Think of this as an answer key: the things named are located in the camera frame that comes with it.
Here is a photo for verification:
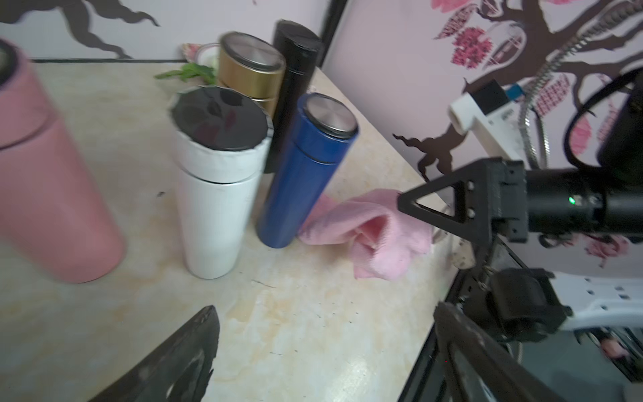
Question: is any floral rectangular tray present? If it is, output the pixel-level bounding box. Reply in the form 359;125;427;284
180;43;201;63

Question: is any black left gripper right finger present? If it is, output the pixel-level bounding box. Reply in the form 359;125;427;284
434;303;562;401

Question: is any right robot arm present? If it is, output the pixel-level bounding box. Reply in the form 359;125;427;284
397;69;642;342

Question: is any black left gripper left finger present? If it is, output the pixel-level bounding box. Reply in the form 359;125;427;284
92;306;220;401

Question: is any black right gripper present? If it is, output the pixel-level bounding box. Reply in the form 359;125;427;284
397;158;642;246

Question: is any pink towel cloth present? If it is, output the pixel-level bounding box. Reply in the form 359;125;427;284
298;189;433;281

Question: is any white round plate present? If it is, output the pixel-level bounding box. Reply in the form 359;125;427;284
194;43;220;70

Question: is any pink thermos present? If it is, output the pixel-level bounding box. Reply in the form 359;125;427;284
1;41;126;283

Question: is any green plastic leaf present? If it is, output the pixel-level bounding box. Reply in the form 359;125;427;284
154;63;217;85

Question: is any gold thermos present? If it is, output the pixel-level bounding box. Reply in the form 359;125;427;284
217;32;286;117

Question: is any white thermos black lid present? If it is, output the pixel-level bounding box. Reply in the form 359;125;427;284
169;86;274;280

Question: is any blue thermos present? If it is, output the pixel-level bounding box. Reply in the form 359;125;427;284
256;92;359;249

